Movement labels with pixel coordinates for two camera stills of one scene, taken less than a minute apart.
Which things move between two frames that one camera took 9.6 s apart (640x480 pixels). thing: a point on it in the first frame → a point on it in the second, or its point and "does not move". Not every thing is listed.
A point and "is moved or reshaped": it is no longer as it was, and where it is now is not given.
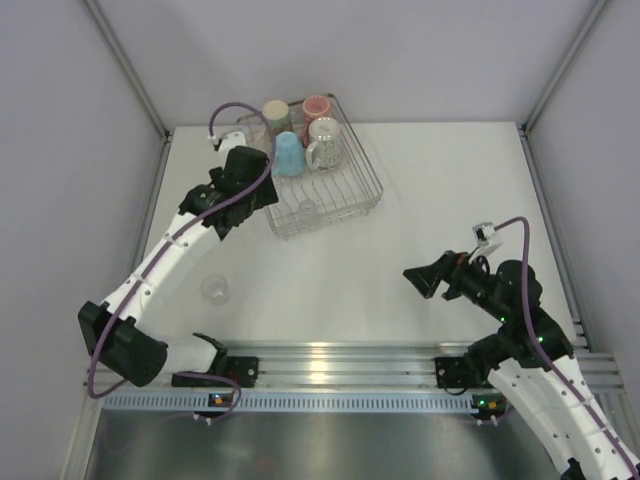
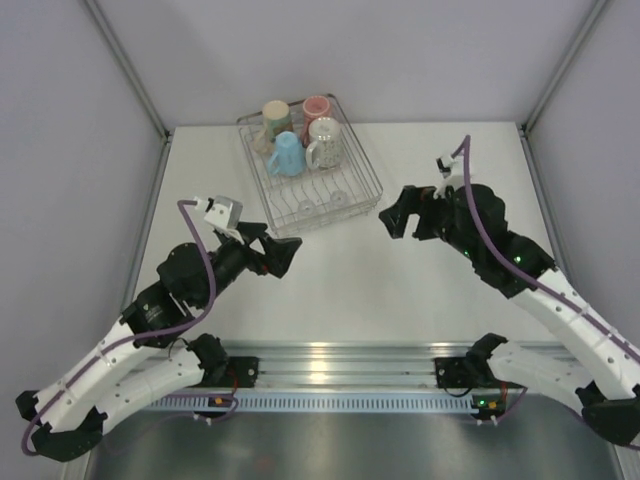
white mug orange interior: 323,150 does not move
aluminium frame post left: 127,68 does not move
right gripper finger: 426,279 → 395,217
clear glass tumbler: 307,208 does not move
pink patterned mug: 314,108 does not move
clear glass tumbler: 216,289 is moved or reshaped
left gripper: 265,195 → 278,252
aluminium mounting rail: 372,367 does not move
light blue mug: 289,157 does not move
